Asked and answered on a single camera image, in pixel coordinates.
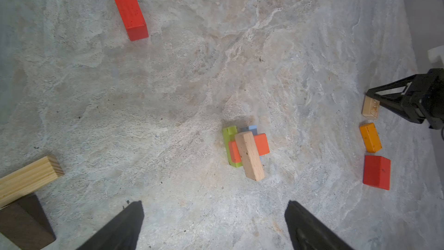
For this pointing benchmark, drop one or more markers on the green wood block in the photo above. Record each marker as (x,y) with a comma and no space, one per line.
(229,136)

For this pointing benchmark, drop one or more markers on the dark brown wood block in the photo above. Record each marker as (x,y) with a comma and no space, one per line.
(25,224)

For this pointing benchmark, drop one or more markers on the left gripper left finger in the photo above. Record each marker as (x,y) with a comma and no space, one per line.
(121,233)

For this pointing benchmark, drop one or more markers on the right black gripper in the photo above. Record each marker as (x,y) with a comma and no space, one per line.
(415,98)

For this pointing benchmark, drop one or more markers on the light natural wood block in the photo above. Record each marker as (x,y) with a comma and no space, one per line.
(29,179)

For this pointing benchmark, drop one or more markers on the engraved natural wood block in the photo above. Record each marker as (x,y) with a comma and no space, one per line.
(370,108)

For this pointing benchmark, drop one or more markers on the yellow orange wood block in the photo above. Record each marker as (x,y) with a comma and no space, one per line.
(370,137)

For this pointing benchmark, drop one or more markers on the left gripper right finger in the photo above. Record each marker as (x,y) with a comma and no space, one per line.
(308,233)

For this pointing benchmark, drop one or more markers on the red wood block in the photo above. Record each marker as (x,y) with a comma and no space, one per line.
(133,19)
(377,172)

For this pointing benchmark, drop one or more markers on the tan wood block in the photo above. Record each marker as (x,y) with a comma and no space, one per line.
(250,156)

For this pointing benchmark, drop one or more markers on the blue wood block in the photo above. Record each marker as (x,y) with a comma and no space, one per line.
(252,129)

